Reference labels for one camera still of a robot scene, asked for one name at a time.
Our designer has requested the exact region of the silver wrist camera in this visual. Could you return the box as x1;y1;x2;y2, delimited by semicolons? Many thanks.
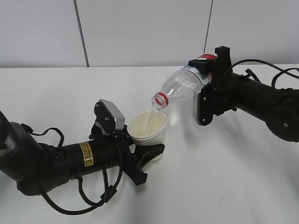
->
94;99;125;135
192;84;215;126

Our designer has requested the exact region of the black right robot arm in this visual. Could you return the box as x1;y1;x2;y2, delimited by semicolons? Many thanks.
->
188;46;299;142

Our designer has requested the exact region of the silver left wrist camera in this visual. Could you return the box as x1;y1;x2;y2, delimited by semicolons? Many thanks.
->
94;99;125;135

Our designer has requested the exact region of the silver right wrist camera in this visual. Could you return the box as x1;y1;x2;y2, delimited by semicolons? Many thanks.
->
192;84;215;126

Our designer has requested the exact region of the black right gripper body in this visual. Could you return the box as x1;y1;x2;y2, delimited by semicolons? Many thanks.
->
209;46;237;116

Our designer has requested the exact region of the white paper cup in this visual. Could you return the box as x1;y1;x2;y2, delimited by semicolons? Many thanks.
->
127;111;168;161

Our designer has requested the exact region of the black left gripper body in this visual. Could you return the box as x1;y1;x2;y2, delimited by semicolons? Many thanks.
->
89;125;148;186

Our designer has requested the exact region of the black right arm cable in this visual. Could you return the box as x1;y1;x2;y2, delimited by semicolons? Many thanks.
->
228;59;299;89

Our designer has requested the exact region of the Nongfu Spring water bottle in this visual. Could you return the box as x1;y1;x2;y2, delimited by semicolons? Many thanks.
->
151;54;217;111

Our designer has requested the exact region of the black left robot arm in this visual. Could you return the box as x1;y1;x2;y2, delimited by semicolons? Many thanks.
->
0;115;165;196

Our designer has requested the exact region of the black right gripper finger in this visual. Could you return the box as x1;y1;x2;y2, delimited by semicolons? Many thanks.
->
188;58;217;75

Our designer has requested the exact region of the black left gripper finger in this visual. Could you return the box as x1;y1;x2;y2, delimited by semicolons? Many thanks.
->
135;144;165;168

